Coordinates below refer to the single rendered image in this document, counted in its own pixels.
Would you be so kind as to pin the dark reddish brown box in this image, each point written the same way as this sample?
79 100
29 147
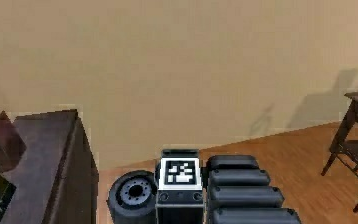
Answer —
3 143

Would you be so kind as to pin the dark brown wooden chair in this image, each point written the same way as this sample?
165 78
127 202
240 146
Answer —
352 146

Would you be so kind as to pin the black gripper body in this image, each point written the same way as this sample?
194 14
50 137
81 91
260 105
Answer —
133 196

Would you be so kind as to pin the dark brown wooden cabinet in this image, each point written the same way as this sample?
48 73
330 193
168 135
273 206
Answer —
50 166

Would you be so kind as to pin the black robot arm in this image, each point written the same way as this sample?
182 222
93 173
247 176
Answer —
235 193

